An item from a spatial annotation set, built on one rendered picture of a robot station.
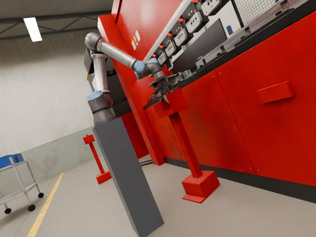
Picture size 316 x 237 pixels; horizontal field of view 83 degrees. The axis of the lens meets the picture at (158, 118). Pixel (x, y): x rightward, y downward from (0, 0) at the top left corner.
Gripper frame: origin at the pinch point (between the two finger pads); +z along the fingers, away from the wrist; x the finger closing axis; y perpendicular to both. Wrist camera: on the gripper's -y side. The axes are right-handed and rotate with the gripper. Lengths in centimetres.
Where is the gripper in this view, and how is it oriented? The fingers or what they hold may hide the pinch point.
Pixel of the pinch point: (169, 103)
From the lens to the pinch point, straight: 135.7
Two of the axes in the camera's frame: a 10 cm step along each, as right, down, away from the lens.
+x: -5.4, 2.0, 8.2
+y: 7.2, -4.0, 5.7
